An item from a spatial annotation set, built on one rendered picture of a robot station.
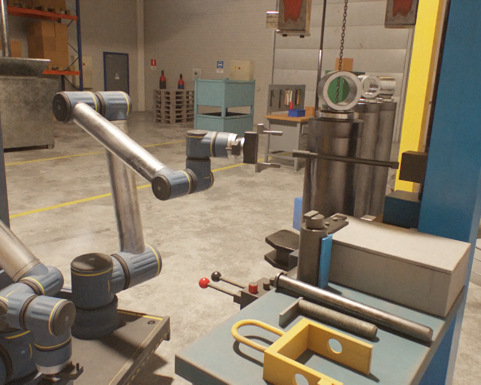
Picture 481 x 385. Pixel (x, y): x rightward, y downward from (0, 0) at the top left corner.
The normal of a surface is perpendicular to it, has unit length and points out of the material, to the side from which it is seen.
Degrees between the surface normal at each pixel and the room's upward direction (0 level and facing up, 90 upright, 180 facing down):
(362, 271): 90
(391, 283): 90
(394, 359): 0
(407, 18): 90
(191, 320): 0
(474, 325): 0
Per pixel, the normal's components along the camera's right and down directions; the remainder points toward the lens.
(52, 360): 0.38, 0.24
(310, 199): -0.80, 0.11
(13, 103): 0.75, 0.19
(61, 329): 0.95, 0.17
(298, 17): -0.29, 0.22
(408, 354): 0.04, -0.97
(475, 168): -0.59, 0.17
